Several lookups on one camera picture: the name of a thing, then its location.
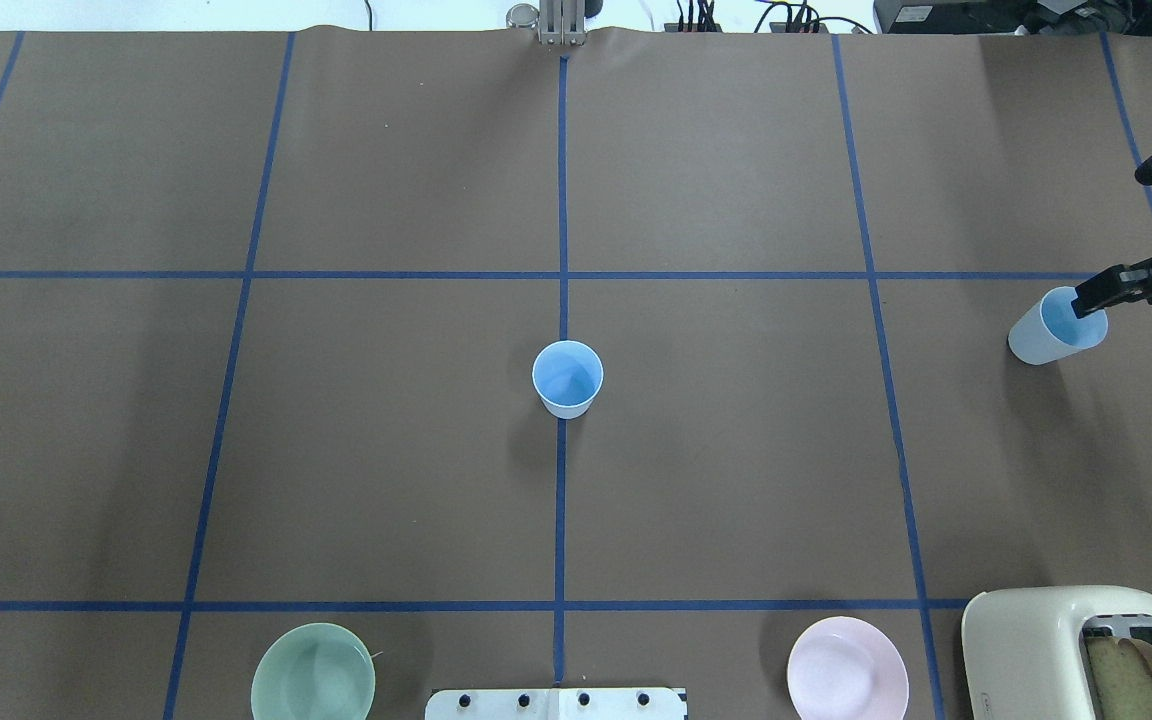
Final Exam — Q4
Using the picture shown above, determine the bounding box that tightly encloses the pink bowl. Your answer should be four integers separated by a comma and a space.
786, 616, 910, 719

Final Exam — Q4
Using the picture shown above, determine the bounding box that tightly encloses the cream toaster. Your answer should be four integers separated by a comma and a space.
960, 585, 1152, 719

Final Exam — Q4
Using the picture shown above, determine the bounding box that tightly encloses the bread slice in toaster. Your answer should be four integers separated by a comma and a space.
1084, 635, 1152, 719

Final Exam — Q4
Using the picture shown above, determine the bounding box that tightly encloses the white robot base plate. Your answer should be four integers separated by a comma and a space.
424, 687, 689, 719

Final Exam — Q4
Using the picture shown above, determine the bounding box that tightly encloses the light blue cup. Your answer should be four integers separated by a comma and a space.
531, 340, 605, 420
1007, 286, 1108, 366

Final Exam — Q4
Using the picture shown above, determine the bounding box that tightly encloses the green bowl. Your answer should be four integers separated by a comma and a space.
250, 623, 378, 719

